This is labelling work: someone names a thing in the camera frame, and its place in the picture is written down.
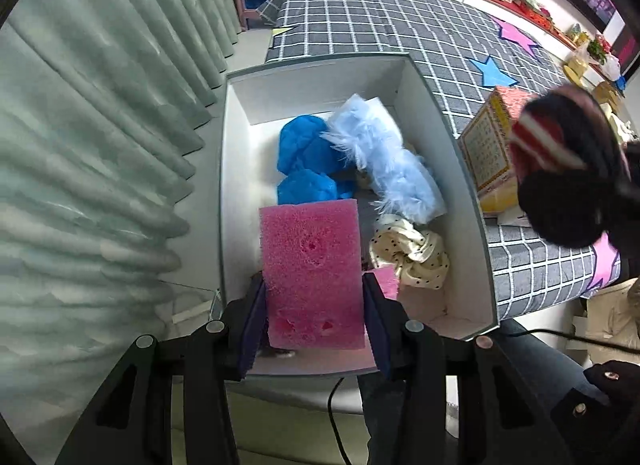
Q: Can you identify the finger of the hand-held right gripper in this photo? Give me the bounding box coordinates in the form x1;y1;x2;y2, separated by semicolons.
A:
550;359;640;465
619;139;640;206

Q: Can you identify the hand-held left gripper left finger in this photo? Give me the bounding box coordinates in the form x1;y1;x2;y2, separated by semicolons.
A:
55;274;268;465

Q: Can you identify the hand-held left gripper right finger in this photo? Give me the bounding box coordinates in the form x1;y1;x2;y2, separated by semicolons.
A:
360;272;557;465

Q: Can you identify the pink sponge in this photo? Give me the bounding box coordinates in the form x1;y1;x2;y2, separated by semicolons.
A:
371;265;402;302
259;198;369;352

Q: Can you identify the dark striped sock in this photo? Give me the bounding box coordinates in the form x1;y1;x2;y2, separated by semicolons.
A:
509;84;632;249

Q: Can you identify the cream dotted scrunchie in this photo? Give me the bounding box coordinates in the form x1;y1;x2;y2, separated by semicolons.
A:
369;213;451;291

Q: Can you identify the blue plastic shoe cover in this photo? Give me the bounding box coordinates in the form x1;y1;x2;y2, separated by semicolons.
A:
276;168;357;206
276;114;351;177

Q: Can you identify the light blue fluffy cloth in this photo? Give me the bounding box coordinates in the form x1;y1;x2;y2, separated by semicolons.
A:
320;93;447;225

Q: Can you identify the white cardboard box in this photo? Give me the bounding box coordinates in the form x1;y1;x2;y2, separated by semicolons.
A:
216;49;502;379

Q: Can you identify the white plastic bag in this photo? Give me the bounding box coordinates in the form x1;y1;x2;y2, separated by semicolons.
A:
600;52;626;82

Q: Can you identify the yellow plastic bag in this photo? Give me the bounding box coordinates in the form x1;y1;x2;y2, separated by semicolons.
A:
562;42;601;88

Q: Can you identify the patterned cardboard tissue box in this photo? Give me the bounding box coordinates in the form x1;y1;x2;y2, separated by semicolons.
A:
457;86;531;218

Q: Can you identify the white television cabinet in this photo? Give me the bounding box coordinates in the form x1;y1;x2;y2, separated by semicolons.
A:
391;0;626;77

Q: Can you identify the pale green curtain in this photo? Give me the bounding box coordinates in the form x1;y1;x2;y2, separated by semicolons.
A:
0;0;242;451

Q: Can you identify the grey checkered star blanket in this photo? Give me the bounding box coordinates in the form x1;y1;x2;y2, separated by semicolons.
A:
264;0;624;327

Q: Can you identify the black cable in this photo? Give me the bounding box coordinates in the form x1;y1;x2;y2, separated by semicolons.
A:
519;326;640;352
326;376;352;465

